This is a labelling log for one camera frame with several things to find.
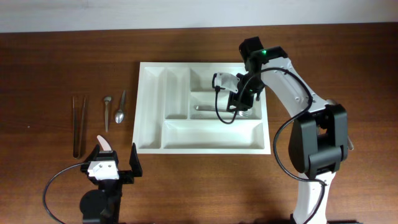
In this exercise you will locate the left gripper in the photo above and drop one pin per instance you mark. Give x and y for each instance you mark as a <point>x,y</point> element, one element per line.
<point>127,175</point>

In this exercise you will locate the small teaspoon bowl up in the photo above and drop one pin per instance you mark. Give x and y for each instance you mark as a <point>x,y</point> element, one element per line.
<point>107,101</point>

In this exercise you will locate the large metal spoon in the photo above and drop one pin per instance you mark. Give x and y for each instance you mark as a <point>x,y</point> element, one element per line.
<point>350,144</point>

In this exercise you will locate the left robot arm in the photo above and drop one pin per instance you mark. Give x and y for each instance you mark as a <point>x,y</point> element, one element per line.
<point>102,205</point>

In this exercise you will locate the pink plastic knife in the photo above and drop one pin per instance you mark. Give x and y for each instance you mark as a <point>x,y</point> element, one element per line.
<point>103,143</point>

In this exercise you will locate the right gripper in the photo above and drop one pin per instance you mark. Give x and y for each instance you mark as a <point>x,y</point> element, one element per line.
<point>246,101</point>

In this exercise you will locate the white plastic cutlery tray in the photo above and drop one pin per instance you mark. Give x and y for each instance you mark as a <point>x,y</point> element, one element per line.
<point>166,122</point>

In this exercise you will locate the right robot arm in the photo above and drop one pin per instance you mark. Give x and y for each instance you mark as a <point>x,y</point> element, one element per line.
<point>311,145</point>

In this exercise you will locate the small teaspoon bowl down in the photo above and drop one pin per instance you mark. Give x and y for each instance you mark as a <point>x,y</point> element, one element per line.
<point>119,115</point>

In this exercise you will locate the metal fork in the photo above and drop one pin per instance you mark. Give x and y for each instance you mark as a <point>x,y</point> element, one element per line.
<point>212,108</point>

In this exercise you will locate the long metal tongs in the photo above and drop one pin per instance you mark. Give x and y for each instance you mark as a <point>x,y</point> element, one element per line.
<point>78,127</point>

